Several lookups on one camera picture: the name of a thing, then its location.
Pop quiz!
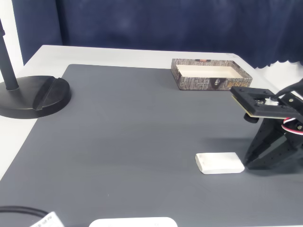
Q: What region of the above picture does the white rectangular eraser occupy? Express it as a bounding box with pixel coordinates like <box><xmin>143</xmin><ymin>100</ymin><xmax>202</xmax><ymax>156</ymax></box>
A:
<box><xmin>195</xmin><ymin>152</ymin><xmax>245</xmax><ymax>175</ymax></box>

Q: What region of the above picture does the bark-patterned open cardboard box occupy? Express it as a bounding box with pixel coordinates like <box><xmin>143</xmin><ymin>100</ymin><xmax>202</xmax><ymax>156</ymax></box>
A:
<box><xmin>170</xmin><ymin>58</ymin><xmax>253</xmax><ymax>91</ymax></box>

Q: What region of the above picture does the grey desk mat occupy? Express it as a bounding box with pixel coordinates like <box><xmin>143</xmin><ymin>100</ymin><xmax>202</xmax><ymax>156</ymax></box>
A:
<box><xmin>0</xmin><ymin>63</ymin><xmax>303</xmax><ymax>227</ymax></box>

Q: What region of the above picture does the white flat device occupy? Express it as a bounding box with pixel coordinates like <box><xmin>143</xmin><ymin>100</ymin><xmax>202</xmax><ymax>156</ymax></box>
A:
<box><xmin>89</xmin><ymin>217</ymin><xmax>178</xmax><ymax>227</ymax></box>

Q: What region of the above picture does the dark blue curtain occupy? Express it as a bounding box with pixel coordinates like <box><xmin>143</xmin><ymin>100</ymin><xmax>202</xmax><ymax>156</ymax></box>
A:
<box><xmin>11</xmin><ymin>0</ymin><xmax>303</xmax><ymax>70</ymax></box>

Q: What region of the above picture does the white printed label tag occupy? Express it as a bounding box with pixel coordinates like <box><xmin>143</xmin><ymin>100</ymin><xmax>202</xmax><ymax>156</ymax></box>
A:
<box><xmin>29</xmin><ymin>211</ymin><xmax>64</xmax><ymax>227</ymax></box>

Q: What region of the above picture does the black round-base stand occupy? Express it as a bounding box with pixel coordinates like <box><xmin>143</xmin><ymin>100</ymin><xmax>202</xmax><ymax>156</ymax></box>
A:
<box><xmin>0</xmin><ymin>14</ymin><xmax>72</xmax><ymax>120</ymax></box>

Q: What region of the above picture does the red white servo cable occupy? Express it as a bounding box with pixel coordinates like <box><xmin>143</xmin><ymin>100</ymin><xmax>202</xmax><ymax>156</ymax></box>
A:
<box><xmin>282</xmin><ymin>117</ymin><xmax>303</xmax><ymax>136</ymax></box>

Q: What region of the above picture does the black camera cable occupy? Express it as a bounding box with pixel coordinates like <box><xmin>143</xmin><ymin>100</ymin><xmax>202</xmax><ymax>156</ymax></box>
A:
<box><xmin>272</xmin><ymin>79</ymin><xmax>303</xmax><ymax>99</ymax></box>

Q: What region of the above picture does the thin black cable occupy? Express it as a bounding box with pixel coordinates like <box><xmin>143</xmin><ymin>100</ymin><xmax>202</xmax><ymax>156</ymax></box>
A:
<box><xmin>0</xmin><ymin>206</ymin><xmax>48</xmax><ymax>220</ymax></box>

